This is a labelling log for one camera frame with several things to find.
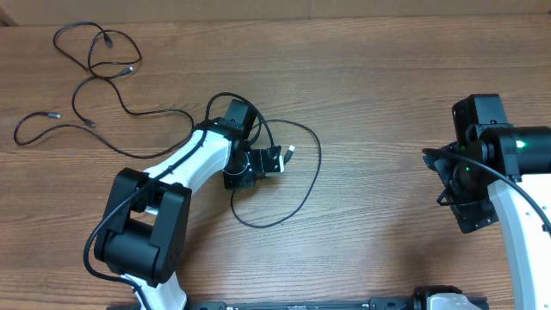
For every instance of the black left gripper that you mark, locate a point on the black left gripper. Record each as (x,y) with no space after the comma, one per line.
(246,178)

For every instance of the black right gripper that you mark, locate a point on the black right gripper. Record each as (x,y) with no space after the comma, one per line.
(475,214)

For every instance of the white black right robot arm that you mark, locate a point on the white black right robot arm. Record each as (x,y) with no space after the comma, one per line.
(495,172)

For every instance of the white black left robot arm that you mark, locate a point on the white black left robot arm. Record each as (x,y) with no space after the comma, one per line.
(143,229)

